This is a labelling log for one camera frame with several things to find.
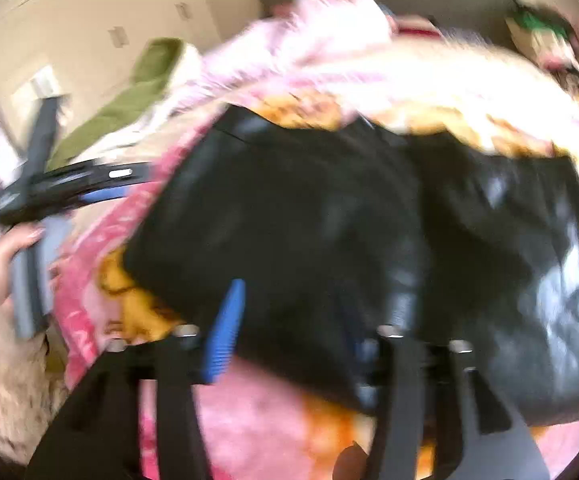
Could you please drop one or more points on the pink cartoon printed blanket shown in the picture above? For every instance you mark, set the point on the pink cartoon printed blanket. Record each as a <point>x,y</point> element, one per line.
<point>249,425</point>

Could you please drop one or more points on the person's left hand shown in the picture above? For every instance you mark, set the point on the person's left hand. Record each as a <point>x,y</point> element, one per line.
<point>6,265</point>

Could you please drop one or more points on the dark red cloth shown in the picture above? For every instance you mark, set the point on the dark red cloth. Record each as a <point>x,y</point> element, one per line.
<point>414,25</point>

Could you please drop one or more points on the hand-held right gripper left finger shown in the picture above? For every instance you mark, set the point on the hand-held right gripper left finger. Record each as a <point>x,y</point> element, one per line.
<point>224,330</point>

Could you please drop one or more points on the person's left forearm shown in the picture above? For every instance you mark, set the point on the person's left forearm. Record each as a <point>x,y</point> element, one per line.
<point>4,380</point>

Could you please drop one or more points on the green and white blanket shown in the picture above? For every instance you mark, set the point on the green and white blanket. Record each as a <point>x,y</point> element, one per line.
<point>134,95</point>

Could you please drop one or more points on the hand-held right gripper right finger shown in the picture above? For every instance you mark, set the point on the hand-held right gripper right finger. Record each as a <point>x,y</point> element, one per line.
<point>402,375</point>

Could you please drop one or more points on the pile of folded clothes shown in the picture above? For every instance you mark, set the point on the pile of folded clothes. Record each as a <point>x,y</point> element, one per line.
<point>559,45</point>

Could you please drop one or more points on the beige bedspread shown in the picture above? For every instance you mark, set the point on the beige bedspread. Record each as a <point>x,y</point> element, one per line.
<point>449,75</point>

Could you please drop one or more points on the cream wardrobe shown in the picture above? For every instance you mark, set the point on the cream wardrobe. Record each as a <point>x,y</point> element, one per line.
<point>99,25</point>

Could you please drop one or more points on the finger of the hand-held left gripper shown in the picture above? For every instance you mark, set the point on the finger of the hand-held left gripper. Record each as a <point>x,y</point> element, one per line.
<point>94,176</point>

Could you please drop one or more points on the pink quilt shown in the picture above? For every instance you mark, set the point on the pink quilt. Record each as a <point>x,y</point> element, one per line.
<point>319,30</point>

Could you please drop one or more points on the black leather jacket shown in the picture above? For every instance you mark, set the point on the black leather jacket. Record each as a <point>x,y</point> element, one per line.
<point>329,230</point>

